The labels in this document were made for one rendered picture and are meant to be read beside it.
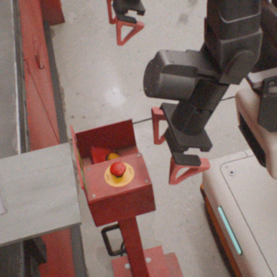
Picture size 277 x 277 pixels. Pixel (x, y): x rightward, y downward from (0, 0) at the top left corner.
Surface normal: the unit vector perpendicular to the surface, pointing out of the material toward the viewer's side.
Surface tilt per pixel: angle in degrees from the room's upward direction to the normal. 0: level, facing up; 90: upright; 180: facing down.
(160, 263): 4
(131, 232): 90
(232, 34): 90
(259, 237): 0
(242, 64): 90
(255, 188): 0
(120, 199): 90
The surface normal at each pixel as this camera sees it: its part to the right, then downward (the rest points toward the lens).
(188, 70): 0.24, 0.71
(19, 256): -0.11, -0.67
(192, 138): 0.33, -0.71
